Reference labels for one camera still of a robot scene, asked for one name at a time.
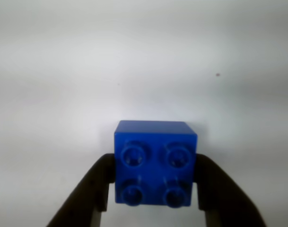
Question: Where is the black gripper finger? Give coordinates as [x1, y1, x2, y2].
[193, 153, 268, 227]
[46, 153, 116, 227]

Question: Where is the blue lego brick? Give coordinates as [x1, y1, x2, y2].
[113, 120, 198, 209]

